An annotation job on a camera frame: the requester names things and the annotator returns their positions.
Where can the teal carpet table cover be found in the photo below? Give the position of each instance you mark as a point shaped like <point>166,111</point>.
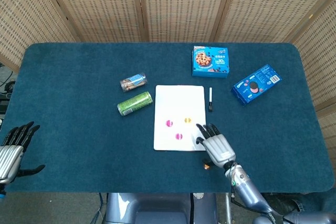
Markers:
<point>78,129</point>

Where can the dark blue Oreo box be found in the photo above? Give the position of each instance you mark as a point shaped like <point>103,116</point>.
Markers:
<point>256,85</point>

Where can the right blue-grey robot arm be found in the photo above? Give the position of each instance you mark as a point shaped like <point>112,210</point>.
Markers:
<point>246,190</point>

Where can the white metal table leg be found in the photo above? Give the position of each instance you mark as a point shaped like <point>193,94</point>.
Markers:
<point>228,208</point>

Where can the green drink can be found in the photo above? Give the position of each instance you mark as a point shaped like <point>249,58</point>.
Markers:
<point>135,103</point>

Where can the light blue cookie box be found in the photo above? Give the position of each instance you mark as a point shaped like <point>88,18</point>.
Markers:
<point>210,61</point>

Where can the clear plastic jar with sticks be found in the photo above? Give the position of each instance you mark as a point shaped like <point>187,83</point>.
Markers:
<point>132,82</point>

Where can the black headset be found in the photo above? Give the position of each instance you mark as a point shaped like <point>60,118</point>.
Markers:
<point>10,87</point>

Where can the white marker with black cap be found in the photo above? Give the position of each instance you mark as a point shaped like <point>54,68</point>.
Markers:
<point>210,95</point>

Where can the pink round magnet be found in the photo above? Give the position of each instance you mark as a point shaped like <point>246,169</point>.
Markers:
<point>169,123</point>
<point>179,136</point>

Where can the woven bamboo folding screen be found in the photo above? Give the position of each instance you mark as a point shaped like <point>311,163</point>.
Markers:
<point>181,6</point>

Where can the white board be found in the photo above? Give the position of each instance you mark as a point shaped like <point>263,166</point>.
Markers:
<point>181,100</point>

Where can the blue-grey robot torso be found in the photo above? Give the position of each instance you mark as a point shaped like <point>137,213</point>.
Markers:
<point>147,208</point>

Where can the orange round magnet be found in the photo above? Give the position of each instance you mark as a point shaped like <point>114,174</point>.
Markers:
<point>207,167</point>
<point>187,120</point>

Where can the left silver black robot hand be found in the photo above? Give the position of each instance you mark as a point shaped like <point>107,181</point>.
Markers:
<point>8,155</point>

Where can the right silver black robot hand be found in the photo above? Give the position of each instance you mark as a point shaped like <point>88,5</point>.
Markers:
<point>219,148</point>

